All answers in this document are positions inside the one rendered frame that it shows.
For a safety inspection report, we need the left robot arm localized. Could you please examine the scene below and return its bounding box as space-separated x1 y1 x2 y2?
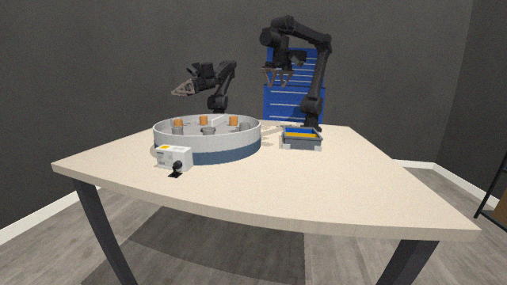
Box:
260 15 332 132

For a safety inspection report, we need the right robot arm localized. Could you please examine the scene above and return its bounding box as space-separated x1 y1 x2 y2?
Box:
186 60 237 114

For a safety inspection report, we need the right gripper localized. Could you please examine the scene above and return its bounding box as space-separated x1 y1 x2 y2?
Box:
171 78 207 97

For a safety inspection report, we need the grey metal bushing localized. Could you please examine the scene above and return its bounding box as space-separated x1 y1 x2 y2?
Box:
203 127 215 135
239 122 250 131
172 126 183 135

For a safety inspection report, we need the blue bin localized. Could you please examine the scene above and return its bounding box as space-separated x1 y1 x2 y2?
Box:
286 128 315 134

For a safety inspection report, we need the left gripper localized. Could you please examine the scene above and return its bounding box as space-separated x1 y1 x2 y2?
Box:
261 48 294 88

